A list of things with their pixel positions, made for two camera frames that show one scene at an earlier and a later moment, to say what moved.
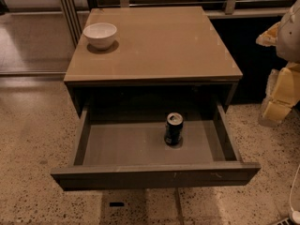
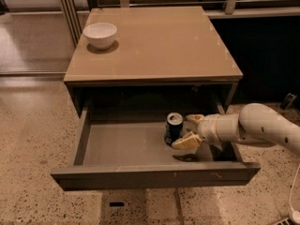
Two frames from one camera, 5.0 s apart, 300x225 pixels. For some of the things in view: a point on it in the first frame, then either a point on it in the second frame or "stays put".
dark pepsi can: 173,127 stays put
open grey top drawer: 123,146 stays put
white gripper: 289,37 → 210,128
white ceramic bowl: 101,35 stays put
